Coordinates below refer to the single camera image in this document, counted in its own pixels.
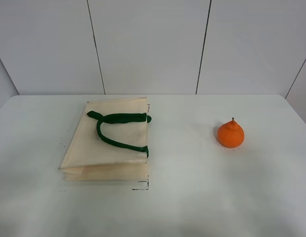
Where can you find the white linen bag green handles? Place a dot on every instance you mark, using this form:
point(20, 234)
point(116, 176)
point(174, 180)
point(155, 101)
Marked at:
point(110, 142)

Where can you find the orange with stem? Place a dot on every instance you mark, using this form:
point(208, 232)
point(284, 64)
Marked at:
point(230, 134)

